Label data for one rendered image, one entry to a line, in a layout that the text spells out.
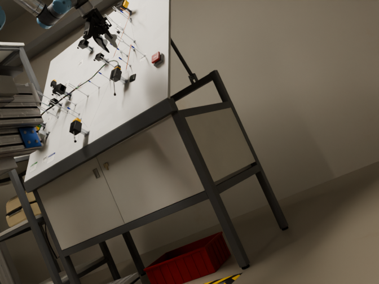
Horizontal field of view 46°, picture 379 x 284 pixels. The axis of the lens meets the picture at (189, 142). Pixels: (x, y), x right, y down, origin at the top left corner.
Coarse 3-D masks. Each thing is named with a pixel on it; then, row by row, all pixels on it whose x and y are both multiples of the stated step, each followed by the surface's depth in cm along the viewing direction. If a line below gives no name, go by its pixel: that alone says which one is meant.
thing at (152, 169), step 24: (168, 120) 216; (120, 144) 233; (144, 144) 225; (168, 144) 218; (120, 168) 236; (144, 168) 228; (168, 168) 220; (192, 168) 213; (120, 192) 238; (144, 192) 230; (168, 192) 223; (192, 192) 215
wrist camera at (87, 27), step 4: (88, 20) 218; (92, 20) 217; (88, 24) 217; (92, 24) 217; (88, 28) 215; (92, 28) 216; (84, 32) 216; (88, 32) 214; (84, 36) 215; (88, 36) 214
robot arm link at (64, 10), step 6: (54, 0) 202; (60, 0) 202; (66, 0) 203; (72, 0) 207; (54, 6) 204; (60, 6) 203; (66, 6) 203; (72, 6) 208; (54, 12) 208; (60, 12) 205; (66, 12) 207
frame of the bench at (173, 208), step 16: (176, 112) 213; (192, 112) 223; (192, 144) 211; (192, 160) 212; (256, 160) 258; (208, 176) 211; (240, 176) 235; (208, 192) 211; (272, 192) 258; (176, 208) 222; (224, 208) 211; (272, 208) 256; (48, 224) 272; (128, 224) 239; (144, 224) 233; (224, 224) 209; (96, 240) 253; (128, 240) 316; (64, 256) 269; (240, 256) 207; (144, 272) 315
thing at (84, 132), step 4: (76, 120) 241; (72, 124) 241; (76, 124) 240; (80, 124) 242; (72, 128) 239; (76, 128) 238; (80, 128) 241; (72, 132) 240; (76, 132) 240; (80, 132) 244; (84, 132) 244; (88, 132) 245; (84, 136) 247
